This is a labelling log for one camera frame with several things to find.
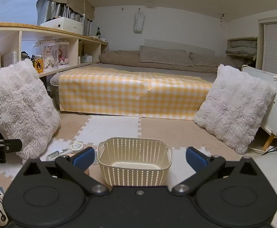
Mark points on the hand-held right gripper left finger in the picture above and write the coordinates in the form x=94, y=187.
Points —
x=83, y=158

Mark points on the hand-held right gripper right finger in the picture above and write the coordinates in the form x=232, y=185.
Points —
x=196, y=158

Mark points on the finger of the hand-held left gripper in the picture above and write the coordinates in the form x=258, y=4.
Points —
x=12, y=145

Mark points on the cream plastic woven basket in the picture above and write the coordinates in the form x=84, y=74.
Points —
x=133, y=161

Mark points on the white foam mat tile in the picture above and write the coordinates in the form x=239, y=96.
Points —
x=226, y=154
x=110, y=128
x=57, y=144

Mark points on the beige foam mat tile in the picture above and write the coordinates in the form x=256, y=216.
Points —
x=171, y=133
x=69, y=123

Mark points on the fluffy white cushion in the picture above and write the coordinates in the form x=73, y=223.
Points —
x=233, y=109
x=17, y=99

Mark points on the cream floor rug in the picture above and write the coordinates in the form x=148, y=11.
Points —
x=271, y=171

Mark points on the yellow checked bed cover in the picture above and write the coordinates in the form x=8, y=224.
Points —
x=129, y=92

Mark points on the yellow box black figure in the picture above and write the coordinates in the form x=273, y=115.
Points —
x=38, y=66

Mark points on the white bedside cabinet wooden legs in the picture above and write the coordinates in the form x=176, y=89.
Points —
x=274, y=114

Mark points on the cream doll display case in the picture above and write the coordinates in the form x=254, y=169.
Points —
x=48, y=58

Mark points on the brown pillow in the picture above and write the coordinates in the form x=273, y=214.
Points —
x=164, y=55
x=214, y=63

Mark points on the white tissue box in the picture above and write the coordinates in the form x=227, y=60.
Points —
x=86, y=59

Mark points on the folded beige blanket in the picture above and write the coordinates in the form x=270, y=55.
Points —
x=241, y=54
x=244, y=44

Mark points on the wooden shelf unit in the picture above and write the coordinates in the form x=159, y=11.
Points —
x=57, y=32

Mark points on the green glass bottle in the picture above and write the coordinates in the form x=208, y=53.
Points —
x=98, y=33

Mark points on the white open shelf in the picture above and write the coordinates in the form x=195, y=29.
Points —
x=241, y=38

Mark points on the white storage box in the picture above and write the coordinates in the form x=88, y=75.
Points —
x=62, y=25

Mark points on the white shutter cabinet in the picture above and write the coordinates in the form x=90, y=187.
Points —
x=276, y=45

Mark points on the grey curtain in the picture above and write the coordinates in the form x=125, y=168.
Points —
x=55, y=10

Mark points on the white hanging sign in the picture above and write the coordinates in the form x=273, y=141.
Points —
x=138, y=22

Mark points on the black wall hook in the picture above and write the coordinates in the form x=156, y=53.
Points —
x=222, y=17

